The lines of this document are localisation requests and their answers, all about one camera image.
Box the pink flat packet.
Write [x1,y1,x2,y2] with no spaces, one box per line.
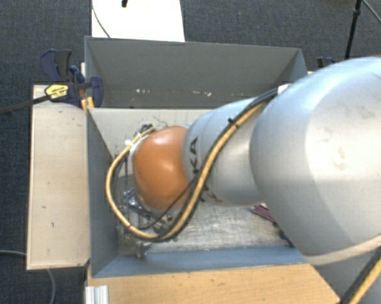
[249,202,278,227]

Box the pale wood flat board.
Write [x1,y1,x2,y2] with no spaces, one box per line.
[26,84,91,270]

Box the grey metal bin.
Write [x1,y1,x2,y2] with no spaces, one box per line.
[84,35,309,279]

